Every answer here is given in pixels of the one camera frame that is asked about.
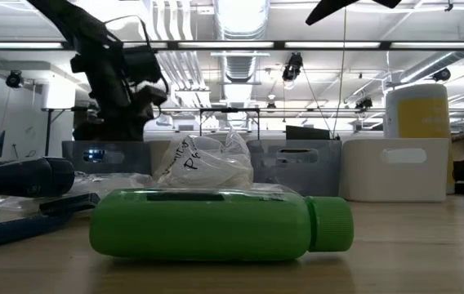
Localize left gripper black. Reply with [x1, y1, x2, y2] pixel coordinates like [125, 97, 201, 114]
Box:
[70, 49, 169, 142]

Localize white vanity pack bag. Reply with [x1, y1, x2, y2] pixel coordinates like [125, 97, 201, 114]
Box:
[153, 127, 254, 190]
[68, 171, 154, 200]
[252, 182, 298, 198]

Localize dark blue toiletry bottle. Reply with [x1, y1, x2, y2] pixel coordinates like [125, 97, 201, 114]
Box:
[0, 157, 76, 198]

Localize green Pert shampoo bottle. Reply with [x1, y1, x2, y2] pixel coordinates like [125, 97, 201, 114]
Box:
[88, 188, 355, 262]

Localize blue disposable razor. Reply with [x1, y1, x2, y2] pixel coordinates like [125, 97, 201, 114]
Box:
[0, 193, 101, 252]

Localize grey plastic storage bin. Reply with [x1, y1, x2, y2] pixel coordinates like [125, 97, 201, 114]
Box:
[246, 139, 342, 198]
[61, 140, 152, 176]

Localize cream plastic storage bin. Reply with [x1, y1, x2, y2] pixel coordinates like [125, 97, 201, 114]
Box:
[149, 140, 175, 176]

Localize black ceiling spotlight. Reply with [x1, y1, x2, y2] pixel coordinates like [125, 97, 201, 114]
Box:
[5, 69, 25, 89]
[433, 67, 453, 82]
[281, 51, 305, 82]
[354, 96, 374, 112]

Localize white yellow cylindrical container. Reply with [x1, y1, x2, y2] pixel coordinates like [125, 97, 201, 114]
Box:
[382, 83, 457, 195]

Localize background folding table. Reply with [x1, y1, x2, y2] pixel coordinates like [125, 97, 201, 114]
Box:
[198, 107, 261, 140]

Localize dark background monitor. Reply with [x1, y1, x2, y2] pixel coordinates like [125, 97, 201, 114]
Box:
[284, 125, 332, 142]

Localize white plastic storage bin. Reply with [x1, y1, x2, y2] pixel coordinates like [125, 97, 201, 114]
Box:
[339, 137, 450, 203]

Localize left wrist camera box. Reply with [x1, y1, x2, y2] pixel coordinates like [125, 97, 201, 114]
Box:
[122, 43, 163, 86]

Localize thin hanging cable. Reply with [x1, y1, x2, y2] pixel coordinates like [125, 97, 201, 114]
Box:
[332, 6, 348, 139]

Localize black overhead frame bar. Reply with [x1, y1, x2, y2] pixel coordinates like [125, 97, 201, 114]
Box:
[0, 39, 464, 51]

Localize silver ventilation duct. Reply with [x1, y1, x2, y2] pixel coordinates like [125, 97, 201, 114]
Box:
[211, 0, 272, 131]

